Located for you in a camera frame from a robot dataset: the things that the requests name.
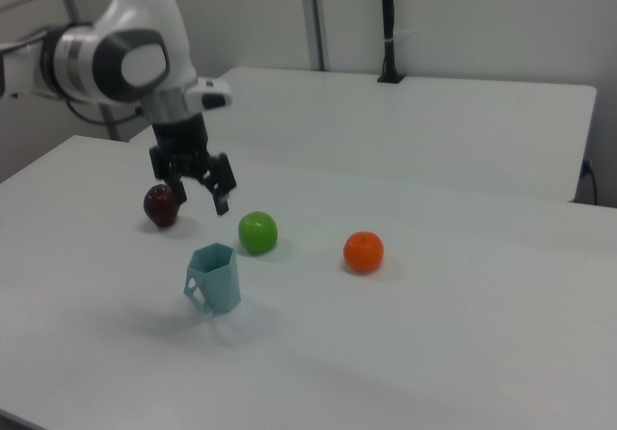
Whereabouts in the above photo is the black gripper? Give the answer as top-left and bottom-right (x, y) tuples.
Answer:
(148, 114), (239, 217)

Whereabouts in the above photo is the light blue hexagonal mug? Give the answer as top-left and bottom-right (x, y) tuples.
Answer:
(181, 242), (242, 315)

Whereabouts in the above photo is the dark red apple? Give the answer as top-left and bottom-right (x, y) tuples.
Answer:
(143, 183), (179, 229)

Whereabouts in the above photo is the green apple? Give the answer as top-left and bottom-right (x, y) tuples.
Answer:
(237, 210), (280, 256)

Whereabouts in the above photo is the orange fruit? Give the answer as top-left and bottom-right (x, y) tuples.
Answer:
(342, 230), (386, 275)

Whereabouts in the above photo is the black pole with base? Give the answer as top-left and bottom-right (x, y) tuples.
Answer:
(376, 0), (407, 84)

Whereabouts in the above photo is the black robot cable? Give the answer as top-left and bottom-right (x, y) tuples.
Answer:
(64, 95), (146, 126)

